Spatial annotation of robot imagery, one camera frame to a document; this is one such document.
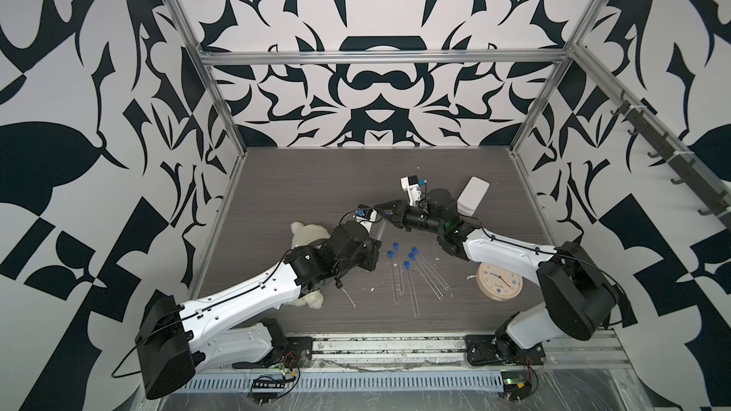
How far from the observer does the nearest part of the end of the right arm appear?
2.17 feet

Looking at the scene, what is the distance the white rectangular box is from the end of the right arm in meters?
0.31

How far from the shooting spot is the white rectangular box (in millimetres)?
1008
